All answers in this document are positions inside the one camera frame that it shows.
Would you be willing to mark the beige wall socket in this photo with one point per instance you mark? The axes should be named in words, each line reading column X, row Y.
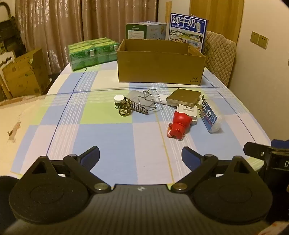
column 263, row 41
column 255, row 37

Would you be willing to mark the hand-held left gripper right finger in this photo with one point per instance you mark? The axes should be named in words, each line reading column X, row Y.
column 190, row 157

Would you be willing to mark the red pig toy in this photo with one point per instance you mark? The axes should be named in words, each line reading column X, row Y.
column 178, row 126

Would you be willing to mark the green drink carton pack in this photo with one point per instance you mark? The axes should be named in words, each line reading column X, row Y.
column 85, row 56

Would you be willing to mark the blue label tissue packet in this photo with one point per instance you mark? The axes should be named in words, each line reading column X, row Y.
column 210, row 117

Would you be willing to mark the brown cardboard box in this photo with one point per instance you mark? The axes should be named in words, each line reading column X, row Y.
column 158, row 67

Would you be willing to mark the tiger striped hair clip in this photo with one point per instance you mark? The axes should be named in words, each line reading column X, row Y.
column 135, row 106

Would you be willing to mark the white cutout cardboard sheet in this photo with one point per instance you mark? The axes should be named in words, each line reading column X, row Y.
column 6, row 58

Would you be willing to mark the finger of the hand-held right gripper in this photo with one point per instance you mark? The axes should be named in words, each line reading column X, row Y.
column 255, row 150
column 281, row 143

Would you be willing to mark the blue milk case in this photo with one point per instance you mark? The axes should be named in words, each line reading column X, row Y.
column 187, row 29

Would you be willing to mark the small white jar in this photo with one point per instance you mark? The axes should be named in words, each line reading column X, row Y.
column 119, row 100

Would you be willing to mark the printed shipping carton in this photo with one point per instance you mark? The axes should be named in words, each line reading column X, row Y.
column 20, row 76

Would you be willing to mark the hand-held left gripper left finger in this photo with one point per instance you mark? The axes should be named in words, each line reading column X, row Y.
column 90, row 156

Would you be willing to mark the gold flat square box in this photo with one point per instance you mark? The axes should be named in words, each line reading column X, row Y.
column 182, row 96

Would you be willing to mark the chair with quilted cover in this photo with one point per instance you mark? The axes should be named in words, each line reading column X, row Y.
column 221, row 58

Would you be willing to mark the beige curtain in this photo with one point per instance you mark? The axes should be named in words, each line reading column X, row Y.
column 56, row 27

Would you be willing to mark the wooden door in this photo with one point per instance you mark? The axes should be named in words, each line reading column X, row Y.
column 216, row 15

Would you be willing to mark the light wooden strip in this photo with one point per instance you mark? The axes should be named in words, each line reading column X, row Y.
column 168, row 11

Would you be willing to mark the white three-pin plug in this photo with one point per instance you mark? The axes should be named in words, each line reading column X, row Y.
column 192, row 115

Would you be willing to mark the checked tablecloth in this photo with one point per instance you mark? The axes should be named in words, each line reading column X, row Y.
column 101, row 135

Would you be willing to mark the green white milk case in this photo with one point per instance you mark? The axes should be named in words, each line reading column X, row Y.
column 140, row 31

